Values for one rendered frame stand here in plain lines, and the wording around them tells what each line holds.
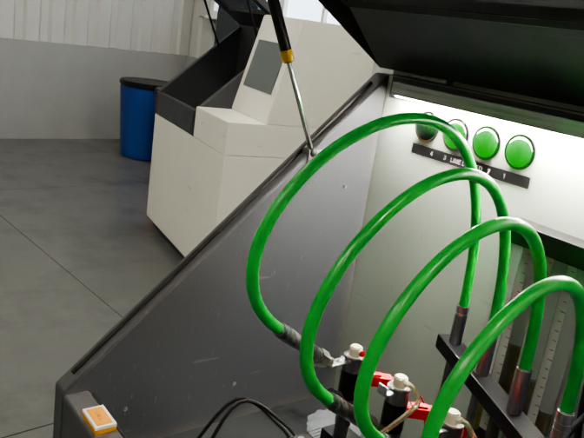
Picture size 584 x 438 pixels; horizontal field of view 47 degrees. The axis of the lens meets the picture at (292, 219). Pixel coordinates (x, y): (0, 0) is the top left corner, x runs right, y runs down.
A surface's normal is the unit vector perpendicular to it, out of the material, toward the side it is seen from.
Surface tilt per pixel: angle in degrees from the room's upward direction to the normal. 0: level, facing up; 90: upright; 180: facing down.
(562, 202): 90
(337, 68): 90
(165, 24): 90
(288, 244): 90
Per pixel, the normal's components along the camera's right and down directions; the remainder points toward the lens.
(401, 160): -0.80, 0.05
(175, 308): 0.59, 0.30
